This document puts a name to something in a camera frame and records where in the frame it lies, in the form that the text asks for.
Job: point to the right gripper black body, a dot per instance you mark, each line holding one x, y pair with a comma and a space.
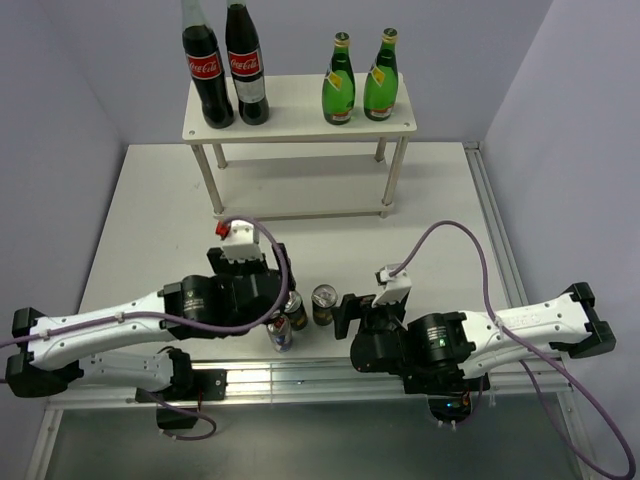
384, 318

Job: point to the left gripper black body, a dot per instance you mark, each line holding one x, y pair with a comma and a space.
234, 272

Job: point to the black yellow tonic can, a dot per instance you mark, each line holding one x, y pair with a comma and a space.
295, 311
324, 298

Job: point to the green glass bottle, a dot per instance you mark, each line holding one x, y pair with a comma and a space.
338, 90
382, 80

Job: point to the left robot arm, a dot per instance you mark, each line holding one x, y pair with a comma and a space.
132, 344

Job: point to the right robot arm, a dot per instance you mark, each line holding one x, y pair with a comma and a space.
453, 352

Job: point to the white two-tier shelf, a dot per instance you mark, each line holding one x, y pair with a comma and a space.
297, 165

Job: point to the left cola bottle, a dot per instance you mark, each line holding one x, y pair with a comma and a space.
205, 65

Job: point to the cola bottle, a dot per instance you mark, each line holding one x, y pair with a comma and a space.
246, 64
205, 65

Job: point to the right cola bottle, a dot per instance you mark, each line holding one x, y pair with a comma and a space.
246, 64

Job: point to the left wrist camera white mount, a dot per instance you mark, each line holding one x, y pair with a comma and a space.
240, 241

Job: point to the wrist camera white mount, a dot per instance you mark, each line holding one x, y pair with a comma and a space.
240, 241
394, 287

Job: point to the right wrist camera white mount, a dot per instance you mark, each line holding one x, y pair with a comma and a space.
394, 287

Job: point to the aluminium rail frame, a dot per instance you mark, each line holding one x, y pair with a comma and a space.
304, 414

